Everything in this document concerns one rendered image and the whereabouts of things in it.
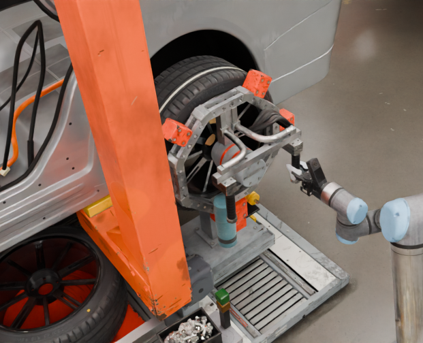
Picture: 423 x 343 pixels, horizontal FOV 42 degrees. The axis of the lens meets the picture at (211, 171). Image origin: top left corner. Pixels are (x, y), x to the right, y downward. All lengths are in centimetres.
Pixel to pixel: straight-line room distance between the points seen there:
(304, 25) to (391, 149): 134
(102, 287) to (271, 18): 136
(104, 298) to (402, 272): 119
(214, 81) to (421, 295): 108
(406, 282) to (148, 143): 86
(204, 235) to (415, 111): 192
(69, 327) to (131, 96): 109
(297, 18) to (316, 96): 161
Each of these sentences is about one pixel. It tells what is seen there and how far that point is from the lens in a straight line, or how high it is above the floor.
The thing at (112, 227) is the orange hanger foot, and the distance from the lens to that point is 233.
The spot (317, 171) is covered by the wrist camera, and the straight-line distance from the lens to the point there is 217.
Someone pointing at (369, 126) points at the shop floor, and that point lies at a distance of 389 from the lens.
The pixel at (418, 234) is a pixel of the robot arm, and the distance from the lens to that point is 166.
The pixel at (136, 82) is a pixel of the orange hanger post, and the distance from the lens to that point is 150.
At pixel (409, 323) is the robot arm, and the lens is 183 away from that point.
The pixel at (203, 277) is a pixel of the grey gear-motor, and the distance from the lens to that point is 247.
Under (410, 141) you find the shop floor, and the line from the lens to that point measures 381.
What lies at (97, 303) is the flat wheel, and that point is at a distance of 232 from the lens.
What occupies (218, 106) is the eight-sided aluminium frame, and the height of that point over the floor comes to 112.
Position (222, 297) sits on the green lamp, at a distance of 205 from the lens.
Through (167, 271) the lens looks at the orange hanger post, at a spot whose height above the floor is 77.
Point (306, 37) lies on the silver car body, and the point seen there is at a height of 105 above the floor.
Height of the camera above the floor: 231
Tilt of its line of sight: 41 degrees down
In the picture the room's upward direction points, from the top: 7 degrees counter-clockwise
